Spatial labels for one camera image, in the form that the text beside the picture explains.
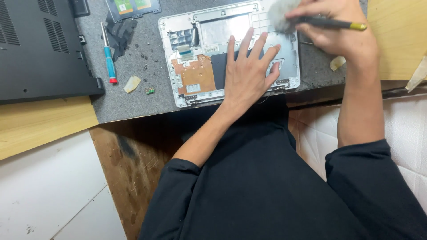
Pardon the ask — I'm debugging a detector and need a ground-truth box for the person's left hand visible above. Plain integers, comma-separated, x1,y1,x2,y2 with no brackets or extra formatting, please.
224,27,282,107

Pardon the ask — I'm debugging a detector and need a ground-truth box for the person's right hand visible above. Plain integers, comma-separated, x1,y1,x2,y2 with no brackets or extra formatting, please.
285,0,380,62

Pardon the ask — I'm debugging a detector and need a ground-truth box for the black handled cleaning brush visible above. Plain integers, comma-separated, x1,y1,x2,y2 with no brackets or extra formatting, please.
268,0,368,34

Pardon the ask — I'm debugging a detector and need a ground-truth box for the white laptop chassis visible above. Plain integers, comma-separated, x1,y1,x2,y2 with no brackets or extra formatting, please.
158,0,301,108

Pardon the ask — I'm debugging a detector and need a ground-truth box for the crumpled yellowish tape piece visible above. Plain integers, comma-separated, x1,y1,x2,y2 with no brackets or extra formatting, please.
123,75,141,94
330,56,347,72

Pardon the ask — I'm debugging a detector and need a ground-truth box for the beige masking tape strip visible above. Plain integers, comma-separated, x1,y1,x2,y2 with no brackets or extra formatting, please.
405,55,427,93

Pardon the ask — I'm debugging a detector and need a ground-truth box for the group of small black screws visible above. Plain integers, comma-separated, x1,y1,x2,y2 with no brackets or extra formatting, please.
132,40,161,72

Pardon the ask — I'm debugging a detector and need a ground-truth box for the laptop touchpad module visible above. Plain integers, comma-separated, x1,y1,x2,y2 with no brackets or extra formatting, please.
105,0,162,23

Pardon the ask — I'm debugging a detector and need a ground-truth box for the person's black shirt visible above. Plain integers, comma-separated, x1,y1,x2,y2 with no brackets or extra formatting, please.
138,95,427,240

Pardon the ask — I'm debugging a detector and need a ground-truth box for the black plastic film piece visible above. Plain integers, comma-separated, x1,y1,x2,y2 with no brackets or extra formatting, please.
102,13,138,62

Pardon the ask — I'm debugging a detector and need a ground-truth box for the grey work mat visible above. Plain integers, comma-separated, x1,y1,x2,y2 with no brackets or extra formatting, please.
74,0,368,124

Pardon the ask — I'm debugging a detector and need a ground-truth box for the small black device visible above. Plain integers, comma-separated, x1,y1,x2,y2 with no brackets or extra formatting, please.
69,0,91,18

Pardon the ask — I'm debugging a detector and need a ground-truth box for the brown wooden board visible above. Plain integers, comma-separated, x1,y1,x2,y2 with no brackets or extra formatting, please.
89,110,201,240

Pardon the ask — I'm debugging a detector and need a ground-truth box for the black laptop bottom cover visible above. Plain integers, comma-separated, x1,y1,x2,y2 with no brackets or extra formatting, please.
0,0,105,105

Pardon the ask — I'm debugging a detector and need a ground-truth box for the blue handled screwdriver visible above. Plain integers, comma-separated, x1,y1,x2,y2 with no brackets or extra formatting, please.
100,22,118,84

